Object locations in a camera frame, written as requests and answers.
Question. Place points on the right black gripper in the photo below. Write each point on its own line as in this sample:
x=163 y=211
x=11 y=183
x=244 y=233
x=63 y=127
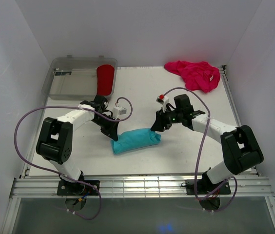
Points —
x=161 y=121

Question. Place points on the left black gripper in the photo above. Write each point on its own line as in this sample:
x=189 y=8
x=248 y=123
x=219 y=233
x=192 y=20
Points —
x=111 y=131

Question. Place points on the cyan t shirt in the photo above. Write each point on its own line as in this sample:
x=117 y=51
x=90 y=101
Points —
x=135 y=139

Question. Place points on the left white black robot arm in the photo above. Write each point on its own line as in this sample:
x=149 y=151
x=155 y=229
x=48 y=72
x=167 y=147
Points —
x=56 y=134

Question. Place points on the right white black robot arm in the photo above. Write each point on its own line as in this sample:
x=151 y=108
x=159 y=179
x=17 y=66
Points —
x=240 y=148

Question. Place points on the magenta t shirt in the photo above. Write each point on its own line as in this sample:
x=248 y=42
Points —
x=197 y=76

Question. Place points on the rolled red t shirt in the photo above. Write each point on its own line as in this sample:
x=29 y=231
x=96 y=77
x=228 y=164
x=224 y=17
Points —
x=105 y=79

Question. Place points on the clear plastic bin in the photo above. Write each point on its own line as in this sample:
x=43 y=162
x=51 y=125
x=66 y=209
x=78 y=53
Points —
x=75 y=78

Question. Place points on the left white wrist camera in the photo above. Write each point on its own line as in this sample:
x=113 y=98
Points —
x=118 y=110

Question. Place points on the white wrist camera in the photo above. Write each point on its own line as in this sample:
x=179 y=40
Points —
x=162 y=99
x=118 y=110

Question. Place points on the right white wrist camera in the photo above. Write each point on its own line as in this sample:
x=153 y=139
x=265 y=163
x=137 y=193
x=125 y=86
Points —
x=162 y=99

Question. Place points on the aluminium frame rail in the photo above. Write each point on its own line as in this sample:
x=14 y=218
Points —
x=152 y=186

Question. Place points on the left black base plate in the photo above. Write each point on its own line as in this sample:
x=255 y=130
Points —
x=77 y=187

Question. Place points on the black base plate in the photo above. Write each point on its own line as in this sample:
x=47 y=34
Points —
x=203 y=189
x=77 y=187

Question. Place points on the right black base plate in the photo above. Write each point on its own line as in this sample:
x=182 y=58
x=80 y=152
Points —
x=203 y=189

